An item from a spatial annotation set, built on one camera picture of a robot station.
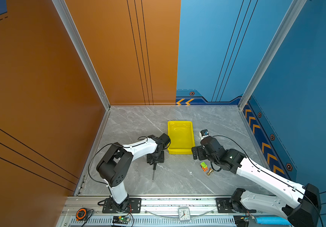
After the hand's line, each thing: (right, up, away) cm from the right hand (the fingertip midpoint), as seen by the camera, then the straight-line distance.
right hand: (198, 148), depth 79 cm
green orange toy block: (+5, -12, +6) cm, 14 cm away
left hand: (-23, -10, +12) cm, 28 cm away
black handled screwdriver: (-26, -14, +8) cm, 30 cm away
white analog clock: (-9, -31, -9) cm, 34 cm away
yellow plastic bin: (-8, +5, +23) cm, 25 cm away
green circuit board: (-42, -35, -8) cm, 55 cm away
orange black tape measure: (-59, -30, -10) cm, 67 cm away
